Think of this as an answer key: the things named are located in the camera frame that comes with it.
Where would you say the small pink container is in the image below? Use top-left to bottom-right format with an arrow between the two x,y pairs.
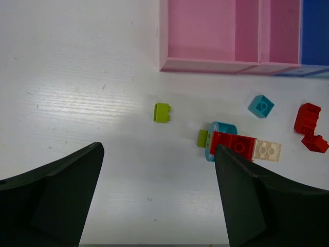
241,1 -> 302,76

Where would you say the large pink container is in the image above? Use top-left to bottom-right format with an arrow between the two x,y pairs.
159,0 -> 261,74

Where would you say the cream lego brick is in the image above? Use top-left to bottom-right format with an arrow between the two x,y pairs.
252,139 -> 282,162

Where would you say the red rounded lego brick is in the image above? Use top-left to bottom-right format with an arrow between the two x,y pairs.
209,131 -> 257,161

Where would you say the small teal square lego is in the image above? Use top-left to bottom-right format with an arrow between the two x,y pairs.
248,95 -> 275,118

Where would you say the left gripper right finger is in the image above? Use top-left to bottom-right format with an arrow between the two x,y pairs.
215,145 -> 328,246

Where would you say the red lego arch brick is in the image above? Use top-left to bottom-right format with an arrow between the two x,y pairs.
294,103 -> 321,136

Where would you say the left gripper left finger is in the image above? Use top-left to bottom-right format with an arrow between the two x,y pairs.
1,142 -> 104,246

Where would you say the purple-blue container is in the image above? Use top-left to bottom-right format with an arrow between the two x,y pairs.
277,0 -> 328,79

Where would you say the red small lego brick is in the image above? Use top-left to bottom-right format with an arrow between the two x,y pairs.
301,135 -> 328,153

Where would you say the teal curved lego brick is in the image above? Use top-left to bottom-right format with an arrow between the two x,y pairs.
205,121 -> 238,162

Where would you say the small green lego brick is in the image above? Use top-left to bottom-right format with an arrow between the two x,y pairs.
153,102 -> 171,123

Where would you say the long green lego brick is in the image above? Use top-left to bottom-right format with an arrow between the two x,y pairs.
197,130 -> 208,148

